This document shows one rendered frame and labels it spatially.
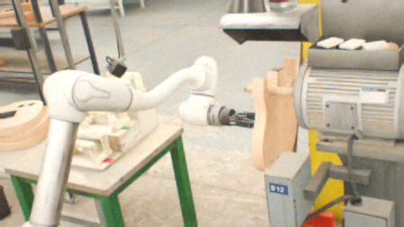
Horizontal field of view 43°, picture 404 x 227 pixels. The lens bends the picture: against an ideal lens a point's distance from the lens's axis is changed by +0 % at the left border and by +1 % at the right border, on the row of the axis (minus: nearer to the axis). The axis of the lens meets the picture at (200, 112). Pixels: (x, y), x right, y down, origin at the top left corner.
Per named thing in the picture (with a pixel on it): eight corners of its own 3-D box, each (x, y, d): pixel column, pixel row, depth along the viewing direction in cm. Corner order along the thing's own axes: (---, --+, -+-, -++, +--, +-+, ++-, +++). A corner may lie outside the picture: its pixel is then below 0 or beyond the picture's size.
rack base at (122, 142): (143, 137, 239) (139, 120, 235) (123, 154, 226) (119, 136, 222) (97, 132, 252) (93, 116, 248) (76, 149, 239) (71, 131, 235)
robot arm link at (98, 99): (135, 81, 174) (108, 77, 182) (96, 71, 159) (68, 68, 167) (128, 118, 174) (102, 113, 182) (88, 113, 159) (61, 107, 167)
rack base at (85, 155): (123, 154, 227) (123, 151, 226) (103, 171, 215) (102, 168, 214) (77, 148, 239) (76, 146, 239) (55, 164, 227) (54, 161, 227)
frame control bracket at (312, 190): (334, 171, 175) (333, 161, 174) (315, 202, 161) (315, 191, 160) (322, 169, 177) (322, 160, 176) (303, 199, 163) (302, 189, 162)
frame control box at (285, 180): (361, 218, 172) (359, 151, 162) (342, 258, 156) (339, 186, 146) (292, 204, 185) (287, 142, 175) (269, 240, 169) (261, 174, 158)
